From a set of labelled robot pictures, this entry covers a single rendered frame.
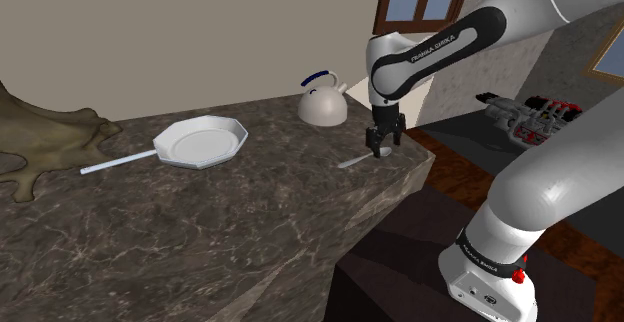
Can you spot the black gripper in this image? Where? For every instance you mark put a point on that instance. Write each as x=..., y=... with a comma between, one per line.
x=386, y=116

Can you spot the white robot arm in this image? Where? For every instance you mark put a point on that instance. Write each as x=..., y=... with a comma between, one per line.
x=546, y=184

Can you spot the silver spoon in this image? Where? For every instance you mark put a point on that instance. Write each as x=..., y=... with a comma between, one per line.
x=358, y=160

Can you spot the dark table with engine model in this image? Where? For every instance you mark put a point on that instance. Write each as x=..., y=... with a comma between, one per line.
x=468, y=136

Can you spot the dark robot stand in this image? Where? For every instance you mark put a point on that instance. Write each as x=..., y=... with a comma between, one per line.
x=390, y=272

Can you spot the white octagonal frying pan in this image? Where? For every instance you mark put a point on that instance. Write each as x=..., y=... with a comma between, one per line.
x=202, y=144

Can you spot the gold framed window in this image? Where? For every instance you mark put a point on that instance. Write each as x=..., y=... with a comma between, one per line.
x=607, y=62

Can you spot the olive brown lumpy shape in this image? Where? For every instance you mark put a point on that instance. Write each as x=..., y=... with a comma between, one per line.
x=44, y=138

